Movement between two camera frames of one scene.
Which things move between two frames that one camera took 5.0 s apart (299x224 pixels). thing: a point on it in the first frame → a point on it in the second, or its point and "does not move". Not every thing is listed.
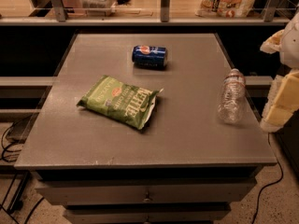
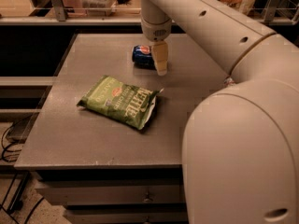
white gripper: [291, 49] → [156, 32]
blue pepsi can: [149, 57] does not move
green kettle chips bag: [129, 104] does not move
